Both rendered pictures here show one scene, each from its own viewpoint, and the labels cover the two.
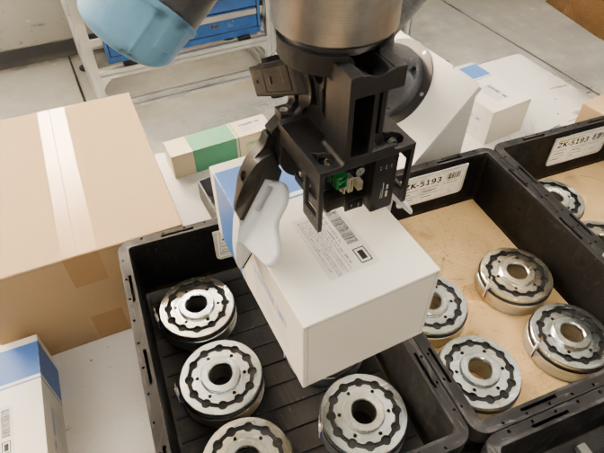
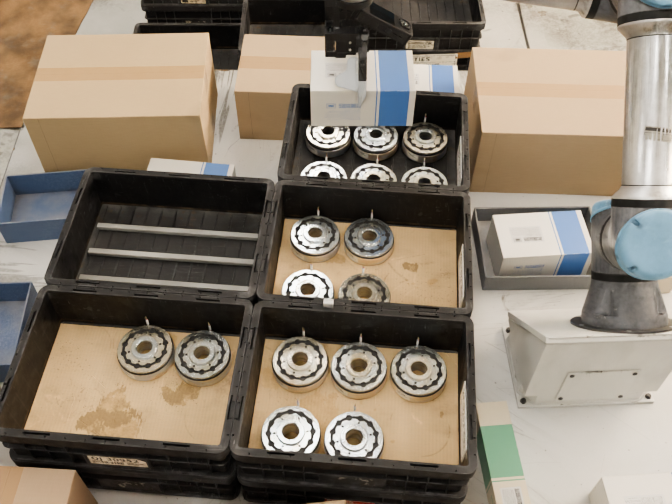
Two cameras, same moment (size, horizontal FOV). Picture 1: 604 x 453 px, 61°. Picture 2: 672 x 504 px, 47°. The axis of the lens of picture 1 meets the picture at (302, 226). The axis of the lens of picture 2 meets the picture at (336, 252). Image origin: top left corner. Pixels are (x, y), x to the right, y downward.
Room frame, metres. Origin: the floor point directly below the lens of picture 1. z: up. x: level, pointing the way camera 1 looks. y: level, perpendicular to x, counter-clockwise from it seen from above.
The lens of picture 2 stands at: (0.79, -1.10, 2.12)
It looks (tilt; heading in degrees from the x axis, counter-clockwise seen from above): 53 degrees down; 116
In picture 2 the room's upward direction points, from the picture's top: 1 degrees clockwise
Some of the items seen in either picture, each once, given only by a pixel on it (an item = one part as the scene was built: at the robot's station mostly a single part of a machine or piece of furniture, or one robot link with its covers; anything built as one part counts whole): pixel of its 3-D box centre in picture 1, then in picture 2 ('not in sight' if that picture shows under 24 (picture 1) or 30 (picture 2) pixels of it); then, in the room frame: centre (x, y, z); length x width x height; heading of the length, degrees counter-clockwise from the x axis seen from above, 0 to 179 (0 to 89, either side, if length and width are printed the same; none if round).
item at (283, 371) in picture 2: not in sight; (300, 360); (0.43, -0.50, 0.86); 0.10 x 0.10 x 0.01
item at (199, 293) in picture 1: (196, 305); (425, 136); (0.42, 0.14, 0.86); 0.05 x 0.05 x 0.01
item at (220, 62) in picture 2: not in sight; (190, 74); (-0.65, 0.66, 0.26); 0.40 x 0.30 x 0.23; 26
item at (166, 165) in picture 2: not in sight; (189, 192); (-0.04, -0.16, 0.75); 0.20 x 0.12 x 0.09; 20
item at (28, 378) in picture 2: not in sight; (134, 380); (0.18, -0.67, 0.87); 0.40 x 0.30 x 0.11; 21
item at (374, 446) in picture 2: not in sight; (354, 438); (0.58, -0.59, 0.86); 0.10 x 0.10 x 0.01
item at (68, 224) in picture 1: (79, 215); (552, 121); (0.66, 0.40, 0.80); 0.40 x 0.30 x 0.20; 24
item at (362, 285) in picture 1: (312, 247); (361, 88); (0.32, -0.01, 1.09); 0.20 x 0.12 x 0.09; 26
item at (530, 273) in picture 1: (517, 271); (364, 293); (0.47, -0.31, 0.86); 0.05 x 0.05 x 0.01
